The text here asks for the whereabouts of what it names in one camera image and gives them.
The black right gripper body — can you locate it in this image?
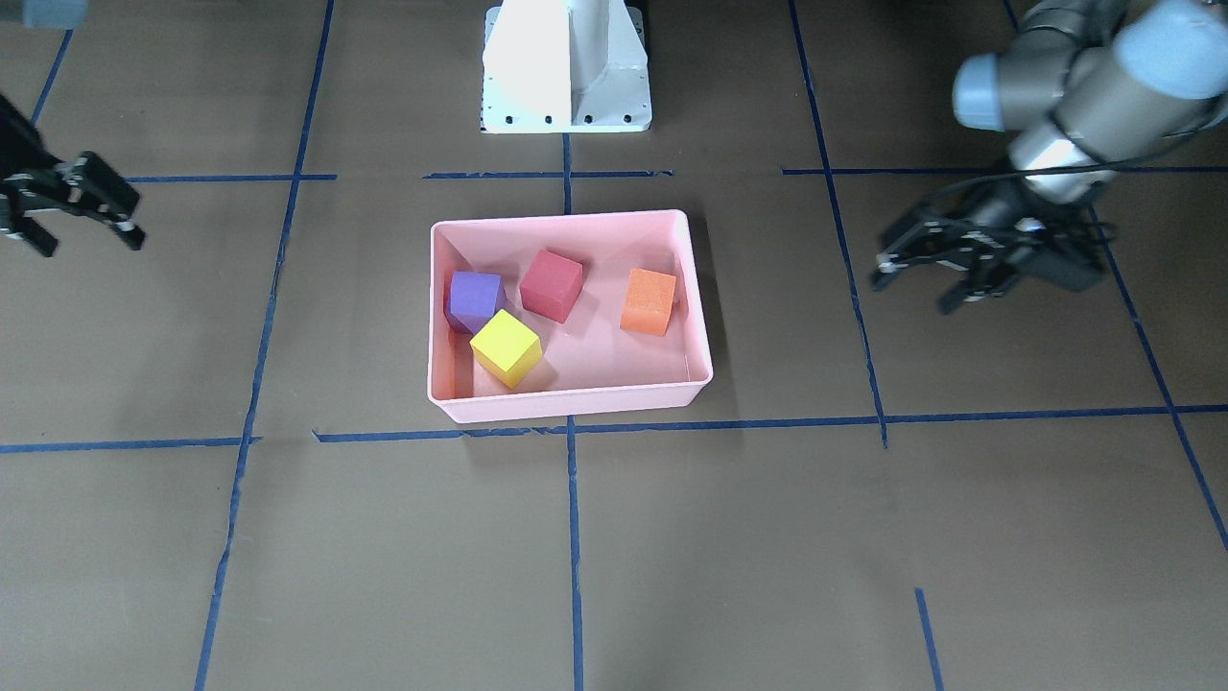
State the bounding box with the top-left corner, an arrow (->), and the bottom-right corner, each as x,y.
1,97 -> 64,239

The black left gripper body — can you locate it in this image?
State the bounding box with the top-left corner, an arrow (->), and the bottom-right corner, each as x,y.
964,180 -> 1105,292

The orange foam block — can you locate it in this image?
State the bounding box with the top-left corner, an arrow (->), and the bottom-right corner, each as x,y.
619,268 -> 678,338

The red foam block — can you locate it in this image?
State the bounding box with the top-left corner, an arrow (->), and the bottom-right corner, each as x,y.
519,250 -> 585,323

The purple foam block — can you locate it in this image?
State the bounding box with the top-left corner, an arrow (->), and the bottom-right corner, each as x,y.
445,271 -> 508,334

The yellow foam block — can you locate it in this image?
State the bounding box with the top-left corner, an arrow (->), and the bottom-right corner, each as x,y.
470,309 -> 544,389

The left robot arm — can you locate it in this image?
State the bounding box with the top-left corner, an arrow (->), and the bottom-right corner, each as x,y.
871,1 -> 1227,314

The pink plastic bin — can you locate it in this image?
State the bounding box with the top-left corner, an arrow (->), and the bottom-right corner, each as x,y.
426,209 -> 715,423

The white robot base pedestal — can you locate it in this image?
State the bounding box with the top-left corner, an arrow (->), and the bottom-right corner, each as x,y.
480,1 -> 653,134

